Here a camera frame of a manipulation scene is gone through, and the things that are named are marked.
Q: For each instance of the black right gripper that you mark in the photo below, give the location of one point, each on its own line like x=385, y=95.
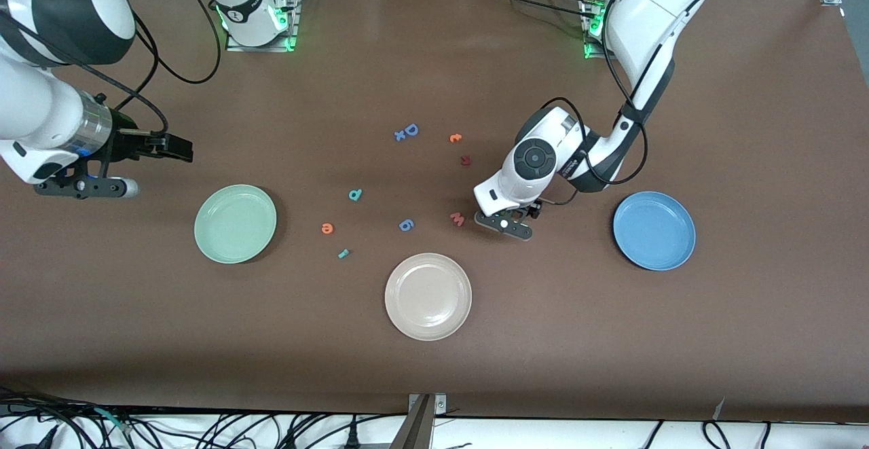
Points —
x=126, y=143

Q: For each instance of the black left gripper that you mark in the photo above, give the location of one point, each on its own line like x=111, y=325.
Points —
x=534, y=210

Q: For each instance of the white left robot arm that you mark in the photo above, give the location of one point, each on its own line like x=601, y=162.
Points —
x=652, y=14

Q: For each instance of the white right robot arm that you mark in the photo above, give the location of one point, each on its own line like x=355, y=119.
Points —
x=41, y=109

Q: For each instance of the red letter w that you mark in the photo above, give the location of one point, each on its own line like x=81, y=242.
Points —
x=457, y=219

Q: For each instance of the green plate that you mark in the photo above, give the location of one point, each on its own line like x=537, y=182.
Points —
x=235, y=223

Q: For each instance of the blue plate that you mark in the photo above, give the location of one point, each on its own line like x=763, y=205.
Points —
x=654, y=230

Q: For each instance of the blue number 6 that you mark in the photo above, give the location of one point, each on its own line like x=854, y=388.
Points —
x=402, y=222

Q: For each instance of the beige plate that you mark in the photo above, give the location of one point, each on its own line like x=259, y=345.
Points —
x=428, y=296

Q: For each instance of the blue letter D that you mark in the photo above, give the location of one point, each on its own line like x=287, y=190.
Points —
x=416, y=130

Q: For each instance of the brown table cover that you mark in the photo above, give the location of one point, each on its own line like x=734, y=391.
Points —
x=136, y=340

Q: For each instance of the grey metal beam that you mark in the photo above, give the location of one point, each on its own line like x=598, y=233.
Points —
x=414, y=432

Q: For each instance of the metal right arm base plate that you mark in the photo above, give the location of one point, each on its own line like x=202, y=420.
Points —
x=265, y=48

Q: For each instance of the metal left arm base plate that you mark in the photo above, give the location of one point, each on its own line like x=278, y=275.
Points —
x=594, y=54

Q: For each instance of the grey metal table bracket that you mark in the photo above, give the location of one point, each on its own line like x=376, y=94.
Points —
x=440, y=405

